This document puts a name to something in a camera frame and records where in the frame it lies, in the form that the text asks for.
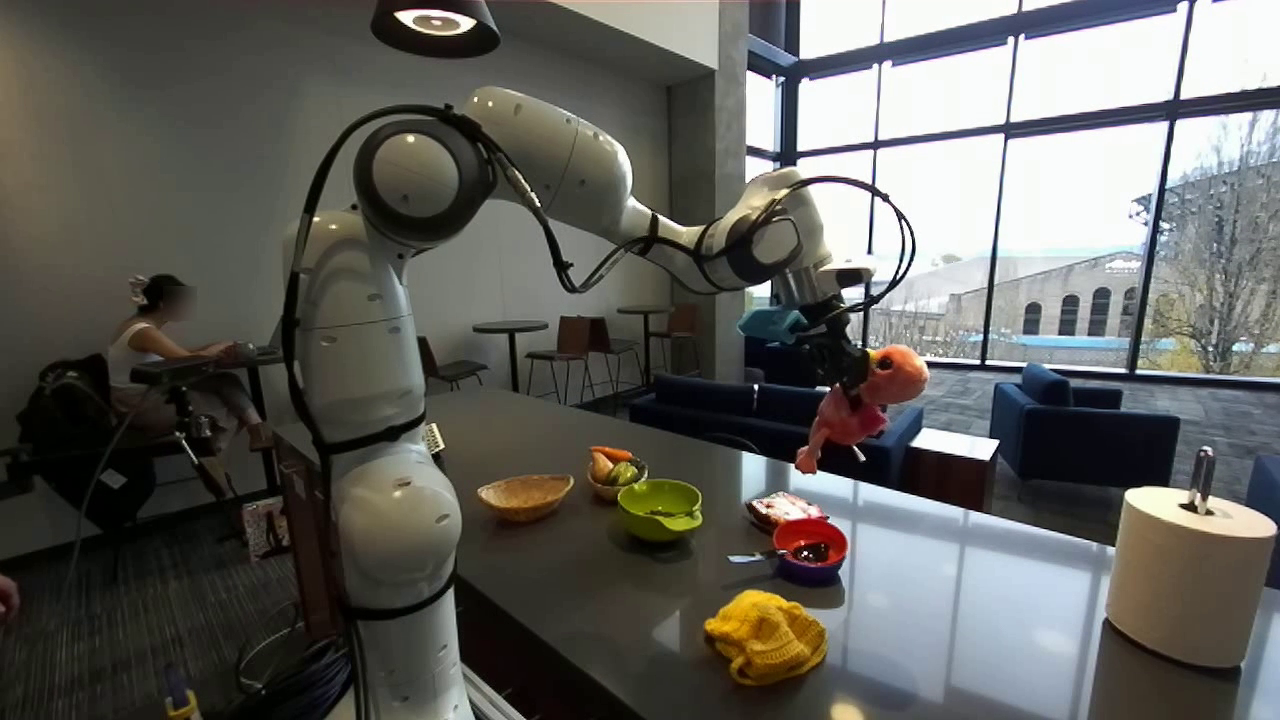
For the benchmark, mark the wooden side table white top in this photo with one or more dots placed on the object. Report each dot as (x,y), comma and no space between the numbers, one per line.
(949,460)

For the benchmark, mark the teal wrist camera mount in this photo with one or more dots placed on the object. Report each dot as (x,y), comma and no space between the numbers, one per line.
(772,323)

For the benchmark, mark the yellow cloth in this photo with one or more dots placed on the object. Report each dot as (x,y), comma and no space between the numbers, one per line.
(767,643)

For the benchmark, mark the woven basket with vegetables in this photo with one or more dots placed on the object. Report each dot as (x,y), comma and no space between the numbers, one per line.
(602,488)

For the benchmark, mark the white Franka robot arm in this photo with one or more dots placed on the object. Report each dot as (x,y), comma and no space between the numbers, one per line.
(374,373)

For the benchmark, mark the black pendant lamp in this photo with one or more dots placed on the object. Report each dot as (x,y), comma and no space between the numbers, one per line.
(433,25)

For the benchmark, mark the small yellow floor object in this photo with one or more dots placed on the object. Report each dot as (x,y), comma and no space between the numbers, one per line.
(181,698)

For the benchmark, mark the orange toy carrot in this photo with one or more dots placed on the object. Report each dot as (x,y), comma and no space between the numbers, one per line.
(616,454)

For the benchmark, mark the black window frame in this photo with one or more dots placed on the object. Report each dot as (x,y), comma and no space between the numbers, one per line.
(789,146)

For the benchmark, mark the long dark blue sofa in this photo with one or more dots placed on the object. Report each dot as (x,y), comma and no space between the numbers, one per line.
(747,422)

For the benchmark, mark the green plastic bowl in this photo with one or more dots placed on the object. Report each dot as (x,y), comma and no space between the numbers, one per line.
(663,522)

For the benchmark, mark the black backpack on chair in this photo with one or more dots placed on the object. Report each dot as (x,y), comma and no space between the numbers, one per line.
(75,424)

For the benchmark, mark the metal paper towel holder rod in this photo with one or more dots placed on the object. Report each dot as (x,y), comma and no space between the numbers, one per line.
(1205,479)

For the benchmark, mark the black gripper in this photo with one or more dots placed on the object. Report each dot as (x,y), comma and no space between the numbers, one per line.
(832,339)

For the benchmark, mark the green toy vegetable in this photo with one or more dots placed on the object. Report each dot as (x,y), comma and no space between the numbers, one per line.
(628,474)

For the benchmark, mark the seated person in white top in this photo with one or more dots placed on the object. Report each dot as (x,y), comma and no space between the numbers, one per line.
(140,346)

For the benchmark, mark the dark blue armchair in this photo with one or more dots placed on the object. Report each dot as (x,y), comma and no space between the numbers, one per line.
(1266,488)
(787,360)
(1064,443)

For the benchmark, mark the tan wooden bowl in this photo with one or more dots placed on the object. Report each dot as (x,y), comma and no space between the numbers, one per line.
(525,497)

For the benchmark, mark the round dark cafe table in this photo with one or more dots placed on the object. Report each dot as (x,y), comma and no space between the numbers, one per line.
(201,366)

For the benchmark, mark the dark lounge chair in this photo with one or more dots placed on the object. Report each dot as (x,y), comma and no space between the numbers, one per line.
(433,359)

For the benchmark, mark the tan toy vegetable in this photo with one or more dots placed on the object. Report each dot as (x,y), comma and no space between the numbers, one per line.
(602,471)

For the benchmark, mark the red bowl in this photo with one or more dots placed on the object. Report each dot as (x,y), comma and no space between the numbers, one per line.
(816,536)

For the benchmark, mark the red snack packet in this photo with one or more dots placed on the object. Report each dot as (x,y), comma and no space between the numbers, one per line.
(780,509)

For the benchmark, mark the wooden bar chair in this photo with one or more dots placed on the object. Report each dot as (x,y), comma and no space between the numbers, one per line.
(681,324)
(578,340)

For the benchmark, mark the round dark bistro table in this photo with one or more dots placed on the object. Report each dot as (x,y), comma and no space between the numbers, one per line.
(508,324)
(640,309)

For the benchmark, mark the white printed bag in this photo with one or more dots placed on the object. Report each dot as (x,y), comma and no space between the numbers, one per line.
(264,522)

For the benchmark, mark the white paper towel roll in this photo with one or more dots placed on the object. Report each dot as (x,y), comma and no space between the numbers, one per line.
(1184,584)

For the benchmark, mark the pink plush toy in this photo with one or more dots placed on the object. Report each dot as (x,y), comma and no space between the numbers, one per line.
(902,373)

